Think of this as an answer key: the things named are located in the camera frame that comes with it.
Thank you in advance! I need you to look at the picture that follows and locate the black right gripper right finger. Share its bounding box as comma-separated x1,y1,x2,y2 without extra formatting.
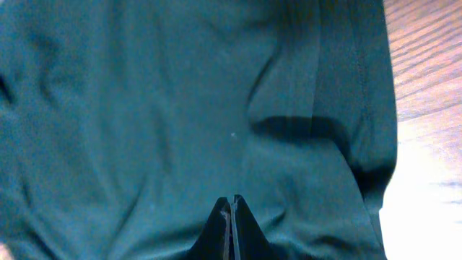
231,195,278,260

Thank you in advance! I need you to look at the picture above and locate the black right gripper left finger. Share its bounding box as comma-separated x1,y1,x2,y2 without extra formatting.
187,197,231,260

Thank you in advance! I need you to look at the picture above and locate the black t-shirt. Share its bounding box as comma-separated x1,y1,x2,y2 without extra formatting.
1,0,397,259

